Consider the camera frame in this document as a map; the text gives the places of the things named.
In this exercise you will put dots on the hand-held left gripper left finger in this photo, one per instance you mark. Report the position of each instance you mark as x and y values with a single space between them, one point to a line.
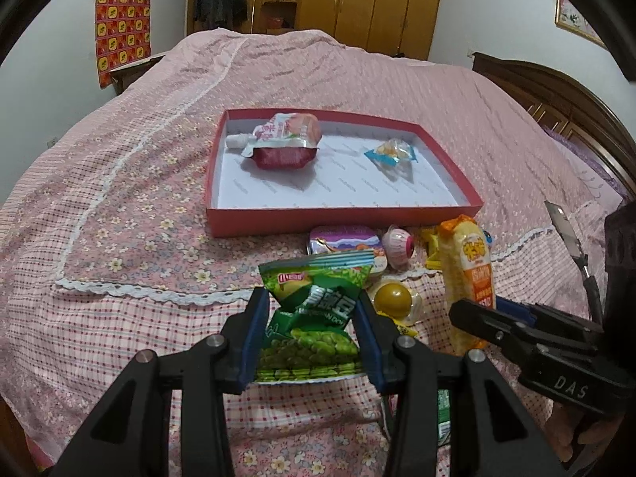
251 338

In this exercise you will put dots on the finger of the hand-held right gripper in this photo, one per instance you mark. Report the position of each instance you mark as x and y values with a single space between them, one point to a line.
487 323
516 308

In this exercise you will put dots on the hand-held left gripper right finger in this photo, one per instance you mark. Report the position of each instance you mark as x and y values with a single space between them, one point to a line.
367 343

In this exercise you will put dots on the gold ball candy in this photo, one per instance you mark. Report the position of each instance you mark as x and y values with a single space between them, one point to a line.
392 298

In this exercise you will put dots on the green pea snack packet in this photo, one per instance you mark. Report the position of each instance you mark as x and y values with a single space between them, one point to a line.
318 308

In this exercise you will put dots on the orange corn snack packet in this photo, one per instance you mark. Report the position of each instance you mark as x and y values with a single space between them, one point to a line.
467 263

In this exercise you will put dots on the green white snack packet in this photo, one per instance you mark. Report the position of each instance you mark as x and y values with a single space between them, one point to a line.
443 407

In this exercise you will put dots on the purple candy tin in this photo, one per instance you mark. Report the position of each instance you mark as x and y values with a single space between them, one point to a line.
343 241

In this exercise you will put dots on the red cardboard box tray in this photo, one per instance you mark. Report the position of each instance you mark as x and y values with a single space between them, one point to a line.
348 184

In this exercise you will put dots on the person's right hand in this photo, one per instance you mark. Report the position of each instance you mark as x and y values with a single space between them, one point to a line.
564 437

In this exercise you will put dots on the pink eyeball candy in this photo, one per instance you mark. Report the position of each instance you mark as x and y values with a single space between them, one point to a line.
397 248

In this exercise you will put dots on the purple pillow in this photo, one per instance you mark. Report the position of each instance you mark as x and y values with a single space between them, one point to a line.
586 159

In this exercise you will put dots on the pink floral bedspread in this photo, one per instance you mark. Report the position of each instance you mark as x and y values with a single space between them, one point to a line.
149 208

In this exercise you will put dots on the blue yellow candy packet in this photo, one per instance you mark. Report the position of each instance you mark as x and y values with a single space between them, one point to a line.
390 154

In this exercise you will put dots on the pink spout drink pouch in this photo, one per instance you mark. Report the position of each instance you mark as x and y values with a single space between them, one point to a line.
283 144

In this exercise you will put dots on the dark wooden headboard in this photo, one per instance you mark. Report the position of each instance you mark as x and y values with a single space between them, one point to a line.
546 84

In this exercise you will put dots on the wooden side table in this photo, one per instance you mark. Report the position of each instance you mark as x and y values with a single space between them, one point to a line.
129 72

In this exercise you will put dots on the wooden wardrobe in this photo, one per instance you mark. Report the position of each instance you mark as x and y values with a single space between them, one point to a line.
377 5

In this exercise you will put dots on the framed wall picture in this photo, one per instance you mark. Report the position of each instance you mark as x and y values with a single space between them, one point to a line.
571 15

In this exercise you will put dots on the red yellow wall poster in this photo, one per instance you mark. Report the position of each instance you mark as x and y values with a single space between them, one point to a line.
121 39

